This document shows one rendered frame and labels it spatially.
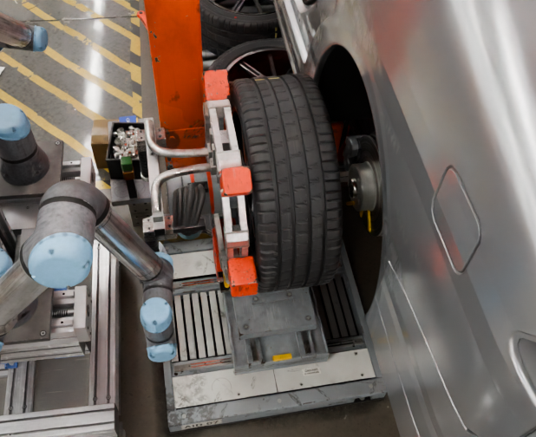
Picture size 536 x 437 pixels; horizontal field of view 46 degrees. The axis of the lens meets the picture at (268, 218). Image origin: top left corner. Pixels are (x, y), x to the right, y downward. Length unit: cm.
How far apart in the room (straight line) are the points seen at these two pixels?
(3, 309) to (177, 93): 99
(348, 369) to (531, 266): 160
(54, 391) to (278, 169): 121
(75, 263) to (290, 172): 65
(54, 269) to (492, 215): 81
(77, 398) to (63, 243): 118
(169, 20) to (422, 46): 91
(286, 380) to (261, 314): 27
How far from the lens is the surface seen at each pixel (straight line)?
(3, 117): 200
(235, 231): 171
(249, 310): 244
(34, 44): 209
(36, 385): 244
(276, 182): 166
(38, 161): 209
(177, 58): 208
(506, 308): 108
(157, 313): 157
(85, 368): 242
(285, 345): 247
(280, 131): 169
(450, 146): 119
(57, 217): 130
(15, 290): 144
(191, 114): 224
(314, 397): 248
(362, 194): 194
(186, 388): 248
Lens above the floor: 239
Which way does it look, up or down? 54 degrees down
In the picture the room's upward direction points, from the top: 4 degrees clockwise
